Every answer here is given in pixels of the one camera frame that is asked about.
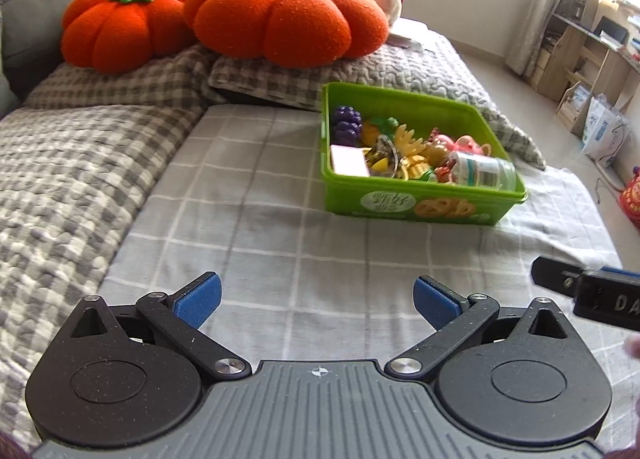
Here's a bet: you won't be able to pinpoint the toy corn cob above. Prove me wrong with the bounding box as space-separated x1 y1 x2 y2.
399 155 434 182

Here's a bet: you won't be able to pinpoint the white paper shopping bag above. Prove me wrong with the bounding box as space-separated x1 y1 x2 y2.
582 94 630 168

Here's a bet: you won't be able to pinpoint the clear cotton swab jar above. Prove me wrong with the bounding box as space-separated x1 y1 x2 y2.
449 152 516 192

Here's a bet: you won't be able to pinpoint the grey checked quilted blanket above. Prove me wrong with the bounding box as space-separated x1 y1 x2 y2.
1 31 546 449

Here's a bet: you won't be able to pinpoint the purple toy grapes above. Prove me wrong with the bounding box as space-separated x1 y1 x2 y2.
330 106 362 147

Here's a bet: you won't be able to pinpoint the white card box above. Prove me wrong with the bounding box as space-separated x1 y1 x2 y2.
330 145 370 178

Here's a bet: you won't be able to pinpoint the green plastic storage box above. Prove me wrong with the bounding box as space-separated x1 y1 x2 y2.
320 82 527 225

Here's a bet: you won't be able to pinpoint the grey sofa backrest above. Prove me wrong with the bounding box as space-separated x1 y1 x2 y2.
1 0 73 116

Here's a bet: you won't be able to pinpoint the orange pumpkin cushion back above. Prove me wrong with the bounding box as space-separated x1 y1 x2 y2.
61 0 195 75

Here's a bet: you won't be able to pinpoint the toy pumpkin with green stem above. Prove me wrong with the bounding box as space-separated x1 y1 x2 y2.
360 117 399 146

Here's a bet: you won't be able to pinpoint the light grey grid bedsheet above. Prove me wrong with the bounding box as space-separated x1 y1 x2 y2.
96 102 640 455

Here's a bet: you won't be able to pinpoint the wooden bookshelf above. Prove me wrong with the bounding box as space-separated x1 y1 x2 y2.
527 0 639 135

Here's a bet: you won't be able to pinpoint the orange pumpkin cushion front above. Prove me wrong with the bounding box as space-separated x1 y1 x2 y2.
184 0 390 69

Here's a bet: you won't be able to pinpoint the orange pumpkin cushion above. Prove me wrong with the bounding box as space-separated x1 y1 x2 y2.
184 0 390 69
61 0 195 75

